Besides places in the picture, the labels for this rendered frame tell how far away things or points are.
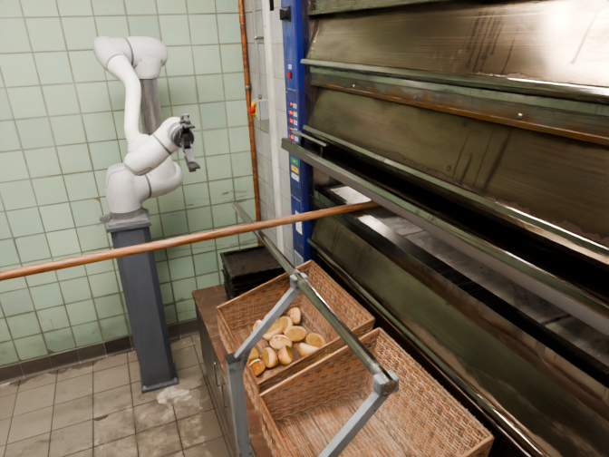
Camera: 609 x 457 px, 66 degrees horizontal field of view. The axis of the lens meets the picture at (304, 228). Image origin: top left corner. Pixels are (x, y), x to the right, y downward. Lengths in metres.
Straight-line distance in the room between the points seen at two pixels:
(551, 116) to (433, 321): 0.71
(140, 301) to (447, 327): 1.66
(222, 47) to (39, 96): 0.97
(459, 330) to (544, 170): 0.55
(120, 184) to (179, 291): 1.01
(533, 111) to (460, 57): 0.24
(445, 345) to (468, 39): 0.82
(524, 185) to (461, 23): 0.42
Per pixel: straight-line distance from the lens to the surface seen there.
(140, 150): 1.90
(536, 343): 1.20
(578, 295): 0.88
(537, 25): 1.09
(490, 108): 1.16
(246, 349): 1.44
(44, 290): 3.08
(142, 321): 2.66
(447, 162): 1.27
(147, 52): 2.34
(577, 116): 1.02
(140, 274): 2.53
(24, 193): 2.87
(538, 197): 1.07
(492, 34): 1.17
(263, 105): 2.53
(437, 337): 1.48
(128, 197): 2.39
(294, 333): 2.07
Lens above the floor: 1.83
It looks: 23 degrees down
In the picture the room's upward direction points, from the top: 2 degrees counter-clockwise
